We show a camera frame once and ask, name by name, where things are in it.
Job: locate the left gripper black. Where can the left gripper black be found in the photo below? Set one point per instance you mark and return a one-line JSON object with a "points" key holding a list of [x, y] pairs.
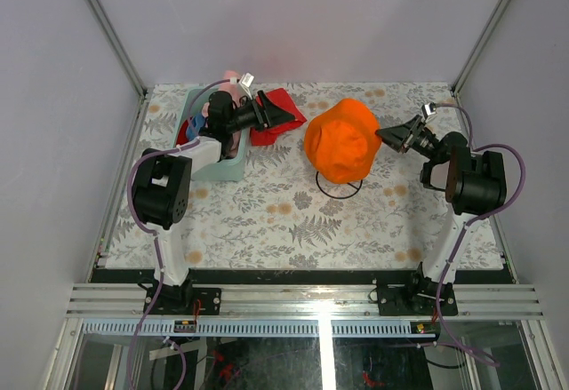
{"points": [[265, 113]]}

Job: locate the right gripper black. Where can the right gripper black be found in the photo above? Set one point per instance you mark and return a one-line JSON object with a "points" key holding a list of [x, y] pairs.
{"points": [[396, 138]]}

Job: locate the pink bucket hat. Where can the pink bucket hat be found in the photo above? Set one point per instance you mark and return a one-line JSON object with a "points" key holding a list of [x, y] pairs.
{"points": [[224, 115]]}

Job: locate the orange bucket hat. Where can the orange bucket hat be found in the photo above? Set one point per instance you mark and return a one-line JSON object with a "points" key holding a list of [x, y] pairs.
{"points": [[341, 143]]}

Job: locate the light green plastic bin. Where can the light green plastic bin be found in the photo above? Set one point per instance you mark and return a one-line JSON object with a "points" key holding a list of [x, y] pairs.
{"points": [[229, 169]]}

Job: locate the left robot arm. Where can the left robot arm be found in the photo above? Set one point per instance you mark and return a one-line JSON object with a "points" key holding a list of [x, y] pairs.
{"points": [[159, 182]]}

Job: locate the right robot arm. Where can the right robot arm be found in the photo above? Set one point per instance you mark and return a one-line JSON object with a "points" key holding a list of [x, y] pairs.
{"points": [[474, 185]]}

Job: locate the red folded cloth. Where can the red folded cloth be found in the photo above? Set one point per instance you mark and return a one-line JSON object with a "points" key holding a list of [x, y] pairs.
{"points": [[283, 99]]}

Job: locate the blue hat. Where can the blue hat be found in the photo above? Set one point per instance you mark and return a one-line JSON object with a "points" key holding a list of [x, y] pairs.
{"points": [[195, 124]]}

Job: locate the red hat in bin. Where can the red hat in bin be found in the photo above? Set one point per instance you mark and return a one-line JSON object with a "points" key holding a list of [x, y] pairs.
{"points": [[185, 134]]}

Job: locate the floral table mat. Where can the floral table mat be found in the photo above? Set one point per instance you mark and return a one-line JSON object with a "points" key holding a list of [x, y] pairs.
{"points": [[276, 218]]}

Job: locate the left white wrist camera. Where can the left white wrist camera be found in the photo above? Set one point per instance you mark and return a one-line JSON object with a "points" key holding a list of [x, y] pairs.
{"points": [[245, 81]]}

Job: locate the black wire hat stand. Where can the black wire hat stand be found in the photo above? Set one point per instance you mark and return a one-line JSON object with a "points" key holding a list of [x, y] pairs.
{"points": [[335, 191]]}

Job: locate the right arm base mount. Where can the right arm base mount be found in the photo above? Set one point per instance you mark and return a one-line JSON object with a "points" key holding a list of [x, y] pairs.
{"points": [[417, 296]]}

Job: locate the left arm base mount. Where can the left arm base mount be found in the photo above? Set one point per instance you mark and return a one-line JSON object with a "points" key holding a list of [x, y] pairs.
{"points": [[187, 300]]}

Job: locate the aluminium rail frame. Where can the aluminium rail frame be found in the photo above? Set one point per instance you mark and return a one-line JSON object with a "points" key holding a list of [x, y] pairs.
{"points": [[113, 300]]}

